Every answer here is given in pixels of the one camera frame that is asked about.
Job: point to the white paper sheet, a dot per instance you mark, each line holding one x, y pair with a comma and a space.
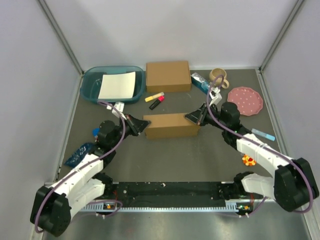
117, 86

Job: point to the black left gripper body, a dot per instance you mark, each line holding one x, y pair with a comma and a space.
120, 129

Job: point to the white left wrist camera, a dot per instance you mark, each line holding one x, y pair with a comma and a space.
117, 109

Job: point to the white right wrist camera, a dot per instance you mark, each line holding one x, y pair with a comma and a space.
215, 96

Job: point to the black pink highlighter pen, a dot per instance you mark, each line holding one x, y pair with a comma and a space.
156, 102

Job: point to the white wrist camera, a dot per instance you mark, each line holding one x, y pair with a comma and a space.
117, 109
215, 96

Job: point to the yellow highlighter pen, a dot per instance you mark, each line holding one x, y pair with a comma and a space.
153, 97

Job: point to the dark blue patterned pouch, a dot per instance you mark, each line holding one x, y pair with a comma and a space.
78, 155

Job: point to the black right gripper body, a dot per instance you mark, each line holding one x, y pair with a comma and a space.
208, 120

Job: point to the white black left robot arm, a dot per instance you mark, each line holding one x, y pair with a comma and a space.
55, 206

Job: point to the pink dotted plate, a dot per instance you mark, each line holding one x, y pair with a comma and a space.
248, 101

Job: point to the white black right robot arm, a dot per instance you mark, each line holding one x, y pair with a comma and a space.
291, 182

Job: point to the grey slotted cable duct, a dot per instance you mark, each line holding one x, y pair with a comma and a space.
225, 207

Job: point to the light blue marker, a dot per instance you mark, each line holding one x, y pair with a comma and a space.
263, 134

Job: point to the blue toothbrush package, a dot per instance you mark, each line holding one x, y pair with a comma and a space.
200, 82

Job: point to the orange plush flower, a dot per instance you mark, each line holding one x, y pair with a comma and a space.
248, 161

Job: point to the brown cardboard box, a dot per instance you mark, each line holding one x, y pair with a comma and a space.
168, 77
173, 125

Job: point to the beige ceramic mug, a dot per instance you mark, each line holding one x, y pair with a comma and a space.
217, 74

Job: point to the closed brown cardboard box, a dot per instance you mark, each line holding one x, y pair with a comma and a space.
168, 77

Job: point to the teal plastic bin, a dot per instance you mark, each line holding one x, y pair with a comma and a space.
92, 78

